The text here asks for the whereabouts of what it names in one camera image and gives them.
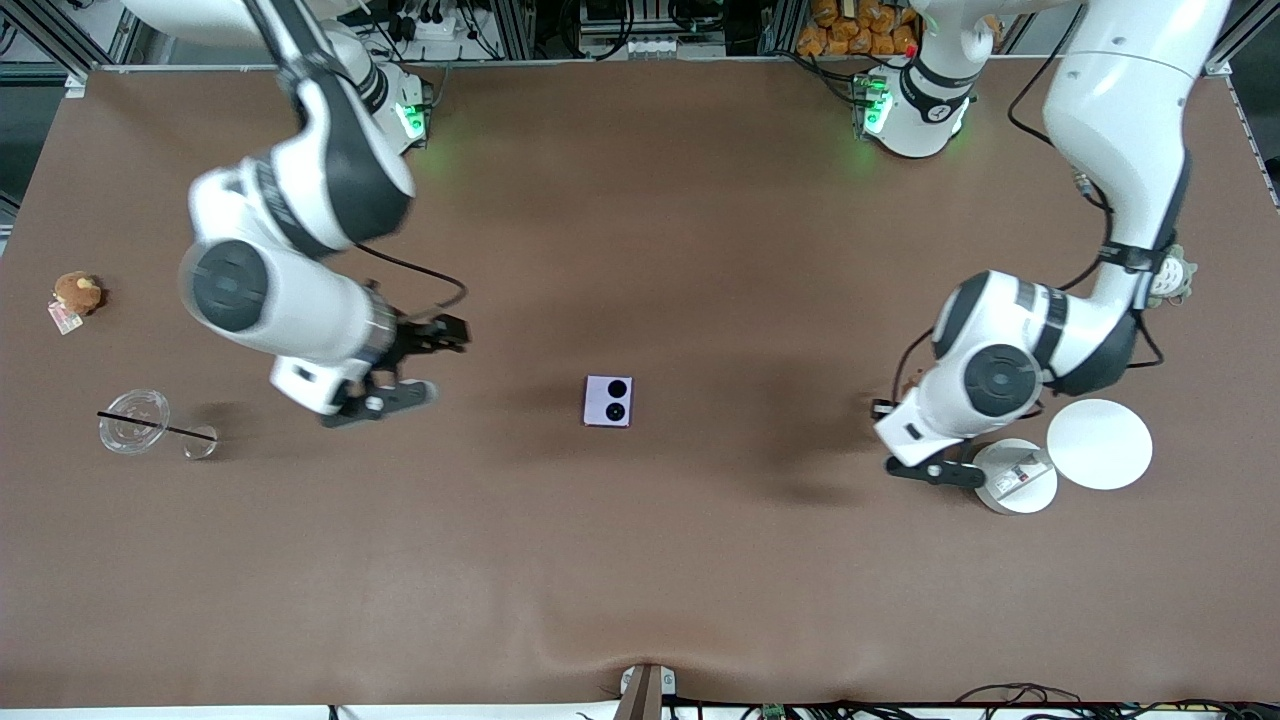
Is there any white box with black dots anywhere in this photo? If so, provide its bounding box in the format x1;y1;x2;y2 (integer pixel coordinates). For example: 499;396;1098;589
583;375;635;429

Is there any white cylinder container with label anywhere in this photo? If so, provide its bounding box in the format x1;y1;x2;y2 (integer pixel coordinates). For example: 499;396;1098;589
970;438;1058;516

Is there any white round lid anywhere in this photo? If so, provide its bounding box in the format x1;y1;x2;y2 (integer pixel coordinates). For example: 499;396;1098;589
1046;399;1154;492

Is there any black straw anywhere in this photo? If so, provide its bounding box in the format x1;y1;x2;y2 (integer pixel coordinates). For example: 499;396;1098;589
97;411;219;441

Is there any white power strip with plugs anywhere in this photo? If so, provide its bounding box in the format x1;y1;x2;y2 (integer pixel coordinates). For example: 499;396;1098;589
395;5;463;43

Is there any grey totoro plush toy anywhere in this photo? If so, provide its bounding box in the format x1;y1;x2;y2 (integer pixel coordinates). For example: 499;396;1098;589
1148;245;1199;307

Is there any brown plush toy with tag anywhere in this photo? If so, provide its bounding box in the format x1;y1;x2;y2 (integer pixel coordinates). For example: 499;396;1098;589
48;272;104;336

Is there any orange plush toy pile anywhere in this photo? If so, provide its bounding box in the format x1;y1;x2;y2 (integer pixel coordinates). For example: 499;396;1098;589
797;0;923;58

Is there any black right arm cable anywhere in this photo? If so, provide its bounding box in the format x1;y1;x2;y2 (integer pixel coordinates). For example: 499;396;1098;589
350;240;470;319

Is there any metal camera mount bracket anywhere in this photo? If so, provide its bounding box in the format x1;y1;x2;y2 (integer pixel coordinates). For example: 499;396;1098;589
614;663;677;720

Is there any aluminium frame post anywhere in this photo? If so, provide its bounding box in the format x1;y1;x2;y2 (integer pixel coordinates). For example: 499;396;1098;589
0;0;151;76
1205;0;1280;79

